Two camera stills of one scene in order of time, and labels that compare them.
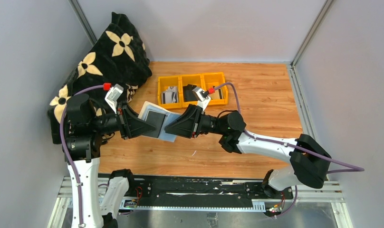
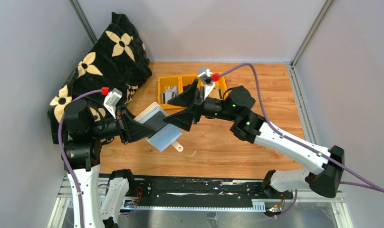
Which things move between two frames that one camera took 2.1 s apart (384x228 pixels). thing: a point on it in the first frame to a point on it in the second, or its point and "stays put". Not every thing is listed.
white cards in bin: (170, 95) stays put
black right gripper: (196, 120) to (197, 105)
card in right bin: (217, 94) stays put
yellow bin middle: (197, 80) stays put
